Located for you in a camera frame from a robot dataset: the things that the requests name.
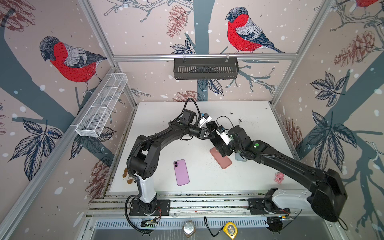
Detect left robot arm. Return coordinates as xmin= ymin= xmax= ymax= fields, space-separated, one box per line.
xmin=127 ymin=98 xmax=213 ymax=216

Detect grey blue phone case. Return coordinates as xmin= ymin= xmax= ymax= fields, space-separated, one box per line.
xmin=235 ymin=153 xmax=247 ymax=162

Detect white mesh tray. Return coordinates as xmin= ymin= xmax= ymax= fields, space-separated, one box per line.
xmin=76 ymin=73 xmax=128 ymax=138

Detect yellow tape measure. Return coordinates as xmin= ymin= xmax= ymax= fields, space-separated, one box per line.
xmin=223 ymin=222 xmax=238 ymax=240

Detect purple phone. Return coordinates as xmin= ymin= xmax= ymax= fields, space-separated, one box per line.
xmin=174 ymin=159 xmax=190 ymax=186

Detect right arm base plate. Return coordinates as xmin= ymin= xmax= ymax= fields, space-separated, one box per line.
xmin=248 ymin=199 xmax=291 ymax=215

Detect pink toy figure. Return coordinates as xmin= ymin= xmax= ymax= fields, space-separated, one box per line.
xmin=274 ymin=172 xmax=285 ymax=185

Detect silver round object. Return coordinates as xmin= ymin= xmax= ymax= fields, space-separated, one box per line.
xmin=183 ymin=220 xmax=196 ymax=238

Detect brown sunglasses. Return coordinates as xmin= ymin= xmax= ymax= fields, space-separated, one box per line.
xmin=122 ymin=168 xmax=134 ymax=185

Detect black wire basket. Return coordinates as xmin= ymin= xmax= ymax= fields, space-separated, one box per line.
xmin=174 ymin=58 xmax=239 ymax=80

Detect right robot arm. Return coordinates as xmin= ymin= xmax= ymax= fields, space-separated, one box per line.
xmin=216 ymin=126 xmax=348 ymax=222

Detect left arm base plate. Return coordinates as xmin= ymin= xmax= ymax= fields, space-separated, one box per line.
xmin=127 ymin=199 xmax=171 ymax=217

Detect black screen phone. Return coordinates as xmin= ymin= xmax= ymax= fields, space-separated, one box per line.
xmin=209 ymin=132 xmax=225 ymax=148

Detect black cable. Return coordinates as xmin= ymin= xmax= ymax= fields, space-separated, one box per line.
xmin=203 ymin=216 xmax=224 ymax=238

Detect salmon pink phone case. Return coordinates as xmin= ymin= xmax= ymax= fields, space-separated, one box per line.
xmin=210 ymin=148 xmax=232 ymax=169

